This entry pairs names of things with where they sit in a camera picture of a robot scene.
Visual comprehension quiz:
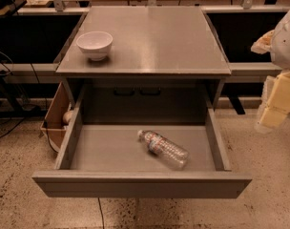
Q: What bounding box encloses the black cabinet handle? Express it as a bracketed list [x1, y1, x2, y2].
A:
[114, 87, 135, 96]
[139, 88, 161, 96]

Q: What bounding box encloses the black right cabinet handle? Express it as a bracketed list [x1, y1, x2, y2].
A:
[139, 88, 161, 96]

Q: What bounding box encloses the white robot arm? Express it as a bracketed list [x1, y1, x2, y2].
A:
[251, 10, 290, 134]

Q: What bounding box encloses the white ceramic bowl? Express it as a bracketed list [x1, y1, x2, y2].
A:
[76, 31, 114, 61]

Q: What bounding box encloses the clear plastic water bottle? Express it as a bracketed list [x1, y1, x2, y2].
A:
[137, 130, 189, 170]

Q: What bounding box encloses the black left cabinet handle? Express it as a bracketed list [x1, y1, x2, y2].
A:
[114, 87, 135, 96]

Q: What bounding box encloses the grey metal cabinet counter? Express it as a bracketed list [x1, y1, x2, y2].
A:
[55, 5, 232, 126]

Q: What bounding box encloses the black floor cable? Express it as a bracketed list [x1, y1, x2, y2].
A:
[0, 46, 51, 141]

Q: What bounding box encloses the grey open top drawer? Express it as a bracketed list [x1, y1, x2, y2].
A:
[32, 86, 252, 198]

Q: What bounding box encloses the brown cardboard box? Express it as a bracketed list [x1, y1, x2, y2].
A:
[41, 83, 70, 152]

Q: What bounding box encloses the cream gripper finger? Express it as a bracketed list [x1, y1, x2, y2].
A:
[251, 30, 274, 54]
[255, 71, 290, 134]

